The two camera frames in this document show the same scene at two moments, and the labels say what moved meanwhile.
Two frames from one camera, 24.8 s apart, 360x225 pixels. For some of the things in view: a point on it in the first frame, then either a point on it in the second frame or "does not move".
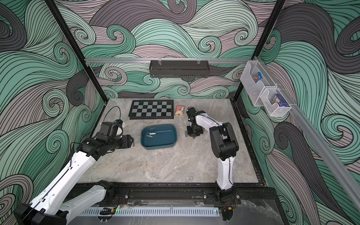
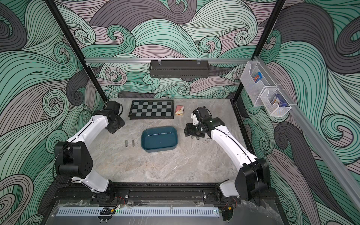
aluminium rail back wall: [137, 61] does not move
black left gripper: [127, 142] to [112, 130]
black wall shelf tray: [179, 68] does not move
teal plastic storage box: [165, 136] does not move
